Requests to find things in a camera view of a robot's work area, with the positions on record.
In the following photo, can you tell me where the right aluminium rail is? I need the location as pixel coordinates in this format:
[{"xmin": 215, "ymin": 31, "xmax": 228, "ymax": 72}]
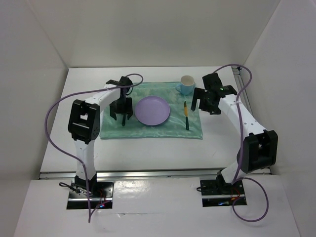
[{"xmin": 231, "ymin": 66, "xmax": 270, "ymax": 170}]

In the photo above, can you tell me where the gold fork dark handle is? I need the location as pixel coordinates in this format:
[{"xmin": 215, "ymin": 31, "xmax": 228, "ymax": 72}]
[{"xmin": 122, "ymin": 114, "xmax": 126, "ymax": 126}]

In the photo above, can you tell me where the front aluminium rail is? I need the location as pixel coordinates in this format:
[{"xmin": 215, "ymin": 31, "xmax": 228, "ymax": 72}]
[{"xmin": 39, "ymin": 167, "xmax": 272, "ymax": 180}]

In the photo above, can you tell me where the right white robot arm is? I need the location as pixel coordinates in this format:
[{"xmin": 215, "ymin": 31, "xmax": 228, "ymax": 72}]
[{"xmin": 191, "ymin": 73, "xmax": 278, "ymax": 194}]

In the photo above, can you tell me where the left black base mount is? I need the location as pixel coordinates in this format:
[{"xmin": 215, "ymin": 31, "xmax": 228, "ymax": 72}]
[{"xmin": 58, "ymin": 180, "xmax": 114, "ymax": 198}]

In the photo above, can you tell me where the purple cable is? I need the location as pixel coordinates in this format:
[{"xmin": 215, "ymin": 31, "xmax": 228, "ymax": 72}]
[
  {"xmin": 43, "ymin": 73, "xmax": 144, "ymax": 224},
  {"xmin": 213, "ymin": 64, "xmax": 270, "ymax": 220}
]

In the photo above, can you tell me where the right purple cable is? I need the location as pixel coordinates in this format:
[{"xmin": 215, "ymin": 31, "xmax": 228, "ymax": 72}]
[{"xmin": 213, "ymin": 64, "xmax": 270, "ymax": 220}]

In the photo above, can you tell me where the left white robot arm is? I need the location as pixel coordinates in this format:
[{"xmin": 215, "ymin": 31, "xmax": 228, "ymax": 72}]
[{"xmin": 68, "ymin": 76, "xmax": 133, "ymax": 197}]

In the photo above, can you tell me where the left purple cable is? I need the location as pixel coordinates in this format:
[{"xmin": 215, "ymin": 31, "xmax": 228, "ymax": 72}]
[{"xmin": 43, "ymin": 73, "xmax": 144, "ymax": 224}]

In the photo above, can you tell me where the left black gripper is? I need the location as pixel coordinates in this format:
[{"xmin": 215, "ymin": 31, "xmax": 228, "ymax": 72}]
[{"xmin": 109, "ymin": 96, "xmax": 132, "ymax": 119}]

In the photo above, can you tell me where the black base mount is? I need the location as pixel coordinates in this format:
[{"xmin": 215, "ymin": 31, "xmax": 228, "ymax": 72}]
[
  {"xmin": 58, "ymin": 180, "xmax": 114, "ymax": 198},
  {"xmin": 196, "ymin": 180, "xmax": 245, "ymax": 196}
]

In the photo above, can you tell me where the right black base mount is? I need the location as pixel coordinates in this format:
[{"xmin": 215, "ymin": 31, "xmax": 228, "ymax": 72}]
[{"xmin": 196, "ymin": 180, "xmax": 245, "ymax": 196}]

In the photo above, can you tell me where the purple plastic plate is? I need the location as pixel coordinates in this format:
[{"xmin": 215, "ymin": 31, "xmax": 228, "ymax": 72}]
[{"xmin": 134, "ymin": 96, "xmax": 170, "ymax": 126}]

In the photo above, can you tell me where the blue and white mug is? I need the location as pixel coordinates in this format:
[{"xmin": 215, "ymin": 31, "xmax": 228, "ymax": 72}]
[{"xmin": 175, "ymin": 75, "xmax": 195, "ymax": 95}]

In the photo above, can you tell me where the aluminium rail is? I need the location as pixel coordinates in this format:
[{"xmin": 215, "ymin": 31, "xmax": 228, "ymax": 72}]
[
  {"xmin": 39, "ymin": 167, "xmax": 272, "ymax": 180},
  {"xmin": 231, "ymin": 66, "xmax": 270, "ymax": 170}
]

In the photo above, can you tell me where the gold knife dark handle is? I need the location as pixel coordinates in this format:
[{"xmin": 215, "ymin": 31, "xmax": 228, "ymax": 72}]
[{"xmin": 184, "ymin": 101, "xmax": 190, "ymax": 130}]

